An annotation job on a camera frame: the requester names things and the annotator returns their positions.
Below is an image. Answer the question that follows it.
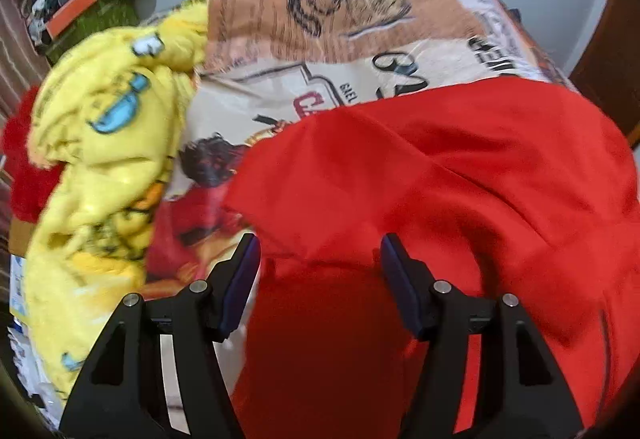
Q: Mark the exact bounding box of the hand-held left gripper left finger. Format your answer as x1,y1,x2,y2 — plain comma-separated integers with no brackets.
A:
59,233,262,439

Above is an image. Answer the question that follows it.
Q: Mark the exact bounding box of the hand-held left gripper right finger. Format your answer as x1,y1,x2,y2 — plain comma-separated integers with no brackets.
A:
380,233,586,439

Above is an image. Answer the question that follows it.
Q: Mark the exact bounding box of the red zip jacket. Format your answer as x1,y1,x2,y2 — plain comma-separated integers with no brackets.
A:
222,79,639,439

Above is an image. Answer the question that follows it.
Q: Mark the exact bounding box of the yellow printed blanket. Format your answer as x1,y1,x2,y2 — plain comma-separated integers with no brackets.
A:
22,1,208,400

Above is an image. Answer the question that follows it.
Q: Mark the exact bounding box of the cardboard box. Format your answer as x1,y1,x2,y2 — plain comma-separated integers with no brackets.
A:
9,216,39,260

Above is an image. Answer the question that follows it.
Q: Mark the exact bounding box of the red plush cloth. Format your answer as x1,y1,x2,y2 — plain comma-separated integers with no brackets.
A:
0,86,66,225

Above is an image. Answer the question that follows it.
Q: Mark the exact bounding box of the printed bed sheet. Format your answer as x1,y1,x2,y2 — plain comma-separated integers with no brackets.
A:
10,0,581,435

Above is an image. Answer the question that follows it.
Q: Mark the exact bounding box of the green patterned cloth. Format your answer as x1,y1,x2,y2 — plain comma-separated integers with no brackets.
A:
45,0,139,64

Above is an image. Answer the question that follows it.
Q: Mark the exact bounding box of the brown wooden door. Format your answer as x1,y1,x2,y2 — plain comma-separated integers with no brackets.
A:
570,0,640,150

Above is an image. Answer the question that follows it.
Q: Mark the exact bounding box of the striped red curtain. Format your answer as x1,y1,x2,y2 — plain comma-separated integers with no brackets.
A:
0,0,56,120

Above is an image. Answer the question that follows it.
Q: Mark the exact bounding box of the orange box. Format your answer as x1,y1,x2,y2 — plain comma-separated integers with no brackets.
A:
47,0,99,38

